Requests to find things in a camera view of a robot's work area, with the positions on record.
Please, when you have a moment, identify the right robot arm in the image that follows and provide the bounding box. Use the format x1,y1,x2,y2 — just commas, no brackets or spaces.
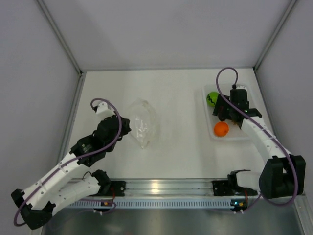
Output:
213,89,306,199

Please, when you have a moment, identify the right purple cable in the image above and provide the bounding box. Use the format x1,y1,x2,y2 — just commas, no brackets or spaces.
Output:
216,67,299,206

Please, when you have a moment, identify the aluminium mounting rail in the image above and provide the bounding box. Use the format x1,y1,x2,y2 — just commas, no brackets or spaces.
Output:
73,178,269,198

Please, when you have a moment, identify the left aluminium frame post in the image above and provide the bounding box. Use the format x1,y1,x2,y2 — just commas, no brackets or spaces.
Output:
35,0,83,75

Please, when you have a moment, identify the white plastic basket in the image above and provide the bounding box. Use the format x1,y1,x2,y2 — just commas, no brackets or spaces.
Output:
202,84,262,141

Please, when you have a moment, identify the clear polka dot zip bag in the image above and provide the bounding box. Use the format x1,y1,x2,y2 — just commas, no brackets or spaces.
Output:
127,98,159,149

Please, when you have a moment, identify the orange fake fruit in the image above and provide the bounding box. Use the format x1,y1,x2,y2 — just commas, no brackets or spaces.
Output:
214,122,229,137

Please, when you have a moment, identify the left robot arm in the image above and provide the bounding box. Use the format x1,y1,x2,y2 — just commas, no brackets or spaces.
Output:
11,114,131,230

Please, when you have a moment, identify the aluminium frame post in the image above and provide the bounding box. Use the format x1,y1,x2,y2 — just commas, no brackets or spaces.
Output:
35,0,83,75
253,0,300,73

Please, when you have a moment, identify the green fake watermelon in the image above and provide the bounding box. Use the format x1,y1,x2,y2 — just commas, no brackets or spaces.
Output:
206,92,219,107

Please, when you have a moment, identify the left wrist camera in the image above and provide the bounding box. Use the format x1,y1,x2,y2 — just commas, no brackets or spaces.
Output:
96,102,114,117

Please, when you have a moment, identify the right aluminium frame post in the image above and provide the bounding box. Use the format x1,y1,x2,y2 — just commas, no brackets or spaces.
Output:
253,0,300,73

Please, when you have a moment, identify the slotted cable duct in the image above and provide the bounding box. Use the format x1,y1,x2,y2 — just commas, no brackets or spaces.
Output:
66,197,245,209

